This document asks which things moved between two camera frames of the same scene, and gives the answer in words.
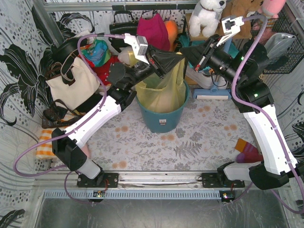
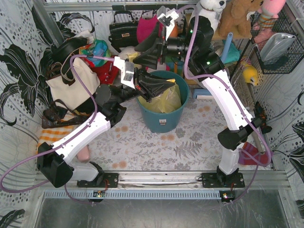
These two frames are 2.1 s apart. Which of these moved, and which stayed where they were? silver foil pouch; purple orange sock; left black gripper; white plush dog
Moved: left black gripper
Stayed: purple orange sock; white plush dog; silver foil pouch
